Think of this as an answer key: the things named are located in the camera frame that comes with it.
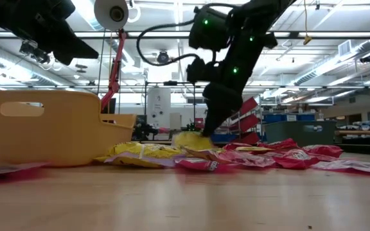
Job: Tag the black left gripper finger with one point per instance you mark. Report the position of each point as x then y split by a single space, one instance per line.
72 37
72 54

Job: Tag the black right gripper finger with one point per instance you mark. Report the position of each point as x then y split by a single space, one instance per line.
217 120

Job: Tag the small red KitKat bar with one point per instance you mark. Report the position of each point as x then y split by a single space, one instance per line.
279 144
236 146
295 159

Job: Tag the yellow sour candy bag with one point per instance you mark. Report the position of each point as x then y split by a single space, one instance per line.
133 149
189 141
146 162
252 148
201 153

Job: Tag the red candy pack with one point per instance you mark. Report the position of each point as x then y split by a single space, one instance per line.
249 159
323 150

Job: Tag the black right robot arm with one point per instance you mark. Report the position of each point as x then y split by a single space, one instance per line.
262 19

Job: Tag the pink transparent candy pack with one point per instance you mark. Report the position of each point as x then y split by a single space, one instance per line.
352 166
5 168
198 164

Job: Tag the red bin rack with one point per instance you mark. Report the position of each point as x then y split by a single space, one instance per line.
249 123

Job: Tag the black ceiling fixture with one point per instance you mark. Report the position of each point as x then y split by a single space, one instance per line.
34 52

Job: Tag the red desk lamp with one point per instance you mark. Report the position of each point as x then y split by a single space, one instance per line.
113 73

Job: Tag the blue storage bins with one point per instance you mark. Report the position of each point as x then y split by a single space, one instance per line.
275 118

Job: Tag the white cylindrical tank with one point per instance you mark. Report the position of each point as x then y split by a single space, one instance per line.
158 102

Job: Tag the teal plastic bin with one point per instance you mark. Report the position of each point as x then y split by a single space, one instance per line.
287 133

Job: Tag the black hanging ceiling device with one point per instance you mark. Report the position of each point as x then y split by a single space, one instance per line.
163 57

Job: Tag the yellow plastic bin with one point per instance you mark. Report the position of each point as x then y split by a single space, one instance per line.
59 134

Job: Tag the wooden workbench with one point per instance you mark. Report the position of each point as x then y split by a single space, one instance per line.
361 132

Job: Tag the black cart frame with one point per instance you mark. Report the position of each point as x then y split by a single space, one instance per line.
170 83

